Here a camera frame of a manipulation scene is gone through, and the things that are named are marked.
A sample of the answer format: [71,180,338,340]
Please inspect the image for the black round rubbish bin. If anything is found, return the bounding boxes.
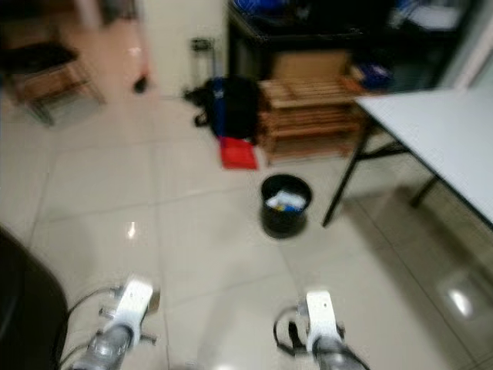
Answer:
[260,173,314,238]

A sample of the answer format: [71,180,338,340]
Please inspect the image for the white and blue trash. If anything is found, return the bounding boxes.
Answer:
[266,189,307,213]

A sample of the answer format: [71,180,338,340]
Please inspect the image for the black rounded chair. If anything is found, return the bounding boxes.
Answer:
[0,227,69,370]

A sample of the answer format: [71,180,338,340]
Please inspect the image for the wooden chair with black seat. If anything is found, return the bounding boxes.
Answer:
[0,40,105,124]

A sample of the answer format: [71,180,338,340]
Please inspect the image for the small dark floor object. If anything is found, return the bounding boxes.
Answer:
[132,73,151,95]

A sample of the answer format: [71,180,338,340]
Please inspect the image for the clear bottle with dark lid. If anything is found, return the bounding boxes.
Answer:
[190,37,213,86]

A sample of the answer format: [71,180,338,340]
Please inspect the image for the red bag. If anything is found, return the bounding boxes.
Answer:
[220,136,259,170]

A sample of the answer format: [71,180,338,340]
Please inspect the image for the black backpack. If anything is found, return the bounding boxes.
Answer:
[185,76,261,143]

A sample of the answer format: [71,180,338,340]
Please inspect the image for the black desk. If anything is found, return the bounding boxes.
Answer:
[226,0,463,93]

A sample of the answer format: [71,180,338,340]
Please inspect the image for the wooden slatted shoe rack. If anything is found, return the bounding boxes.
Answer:
[258,75,371,164]

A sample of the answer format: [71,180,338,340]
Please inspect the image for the brown cardboard box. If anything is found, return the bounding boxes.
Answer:
[271,50,351,82]

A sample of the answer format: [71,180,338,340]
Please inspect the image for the small blue box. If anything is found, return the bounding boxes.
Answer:
[358,63,394,89]

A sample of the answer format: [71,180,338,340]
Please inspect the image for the white table with black legs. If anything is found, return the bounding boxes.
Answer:
[322,87,493,230]

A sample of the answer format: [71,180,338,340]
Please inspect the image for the white papers on desk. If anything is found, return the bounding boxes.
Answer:
[393,4,463,32]

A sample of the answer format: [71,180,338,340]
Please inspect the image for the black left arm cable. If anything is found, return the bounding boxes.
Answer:
[58,285,120,370]

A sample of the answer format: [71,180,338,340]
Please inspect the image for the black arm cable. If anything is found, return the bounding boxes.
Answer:
[273,304,309,357]
[58,285,120,370]

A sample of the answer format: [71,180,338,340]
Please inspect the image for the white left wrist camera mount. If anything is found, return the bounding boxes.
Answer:
[100,277,161,344]

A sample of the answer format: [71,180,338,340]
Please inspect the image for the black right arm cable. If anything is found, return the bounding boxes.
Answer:
[273,304,309,357]

